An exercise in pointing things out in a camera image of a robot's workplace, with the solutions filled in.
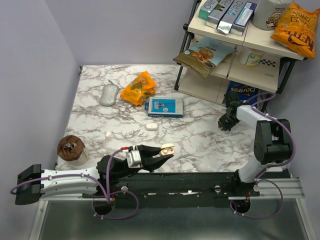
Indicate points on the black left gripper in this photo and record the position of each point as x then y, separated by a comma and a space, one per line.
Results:
147, 162

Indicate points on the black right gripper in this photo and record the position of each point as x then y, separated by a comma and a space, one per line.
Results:
222, 122

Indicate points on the beige small earbud case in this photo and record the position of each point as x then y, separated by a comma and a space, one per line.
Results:
167, 149

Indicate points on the white earbud charging case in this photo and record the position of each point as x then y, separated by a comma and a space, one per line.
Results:
151, 126

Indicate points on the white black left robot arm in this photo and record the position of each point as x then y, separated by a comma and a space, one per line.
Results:
35, 182

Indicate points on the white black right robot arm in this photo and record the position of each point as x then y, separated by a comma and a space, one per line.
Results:
274, 145

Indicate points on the blue Doritos bag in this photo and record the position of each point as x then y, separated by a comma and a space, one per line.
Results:
240, 91

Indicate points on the blue Harry's razor box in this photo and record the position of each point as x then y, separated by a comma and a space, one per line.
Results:
164, 107

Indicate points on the white yellow cup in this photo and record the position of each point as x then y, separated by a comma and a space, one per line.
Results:
250, 57

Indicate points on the black beige shelf rack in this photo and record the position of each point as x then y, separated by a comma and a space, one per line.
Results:
271, 74

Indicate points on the blue gold chips bag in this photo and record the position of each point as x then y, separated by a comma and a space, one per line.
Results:
204, 56

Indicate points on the orange candy bag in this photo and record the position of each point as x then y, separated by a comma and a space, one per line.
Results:
139, 90

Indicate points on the grey glitter pouch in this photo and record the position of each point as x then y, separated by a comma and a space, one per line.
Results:
109, 94

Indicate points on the brown paper cupcake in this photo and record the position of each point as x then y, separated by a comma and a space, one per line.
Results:
72, 150

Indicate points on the silver RO box middle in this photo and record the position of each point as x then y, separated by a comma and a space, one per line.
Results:
230, 16

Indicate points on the silver ro box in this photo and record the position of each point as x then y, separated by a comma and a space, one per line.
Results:
230, 16
218, 12

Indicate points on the green RO box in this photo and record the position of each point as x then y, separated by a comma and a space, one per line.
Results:
207, 8

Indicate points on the purple blue box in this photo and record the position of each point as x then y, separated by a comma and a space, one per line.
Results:
239, 26

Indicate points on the silver RO box left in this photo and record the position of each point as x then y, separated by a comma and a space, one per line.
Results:
218, 12

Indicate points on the white popcorn tub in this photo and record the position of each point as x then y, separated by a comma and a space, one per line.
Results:
268, 13

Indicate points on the orange honey dijon chips bag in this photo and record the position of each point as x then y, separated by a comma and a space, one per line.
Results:
296, 30

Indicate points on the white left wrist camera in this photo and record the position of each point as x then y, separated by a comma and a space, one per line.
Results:
133, 159

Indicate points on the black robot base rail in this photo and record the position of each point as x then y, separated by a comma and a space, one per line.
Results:
174, 190

